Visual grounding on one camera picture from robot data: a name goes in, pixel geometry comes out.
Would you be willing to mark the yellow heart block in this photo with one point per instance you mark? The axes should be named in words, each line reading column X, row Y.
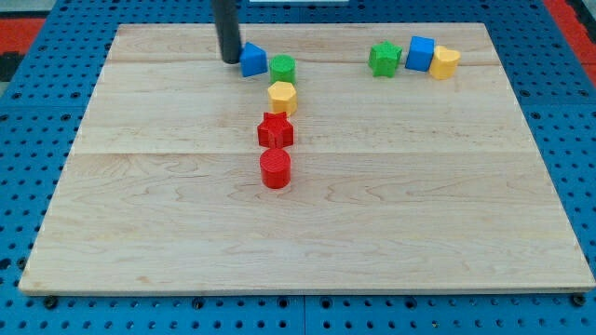
column 444, row 62

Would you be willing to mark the red cylinder block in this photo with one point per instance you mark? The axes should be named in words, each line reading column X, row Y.
column 275, row 165

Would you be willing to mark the red star block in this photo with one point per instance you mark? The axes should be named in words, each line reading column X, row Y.
column 275, row 131

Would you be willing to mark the yellow hexagon block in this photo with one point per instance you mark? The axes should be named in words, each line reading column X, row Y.
column 282, row 98

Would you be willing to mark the green cylinder block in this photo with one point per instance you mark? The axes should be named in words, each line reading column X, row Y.
column 282, row 69

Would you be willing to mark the light wooden board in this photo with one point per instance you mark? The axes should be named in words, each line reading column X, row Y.
column 399, row 185

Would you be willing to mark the blue triangular block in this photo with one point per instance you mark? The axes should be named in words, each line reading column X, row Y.
column 253, row 60

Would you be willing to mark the green star block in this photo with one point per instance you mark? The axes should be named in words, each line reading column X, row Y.
column 384, row 59

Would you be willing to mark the blue cube block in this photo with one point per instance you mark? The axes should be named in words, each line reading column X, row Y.
column 420, row 53

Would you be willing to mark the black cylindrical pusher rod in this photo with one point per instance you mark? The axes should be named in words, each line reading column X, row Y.
column 227, row 29

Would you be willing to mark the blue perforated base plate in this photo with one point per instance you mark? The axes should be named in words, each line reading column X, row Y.
column 46, row 98

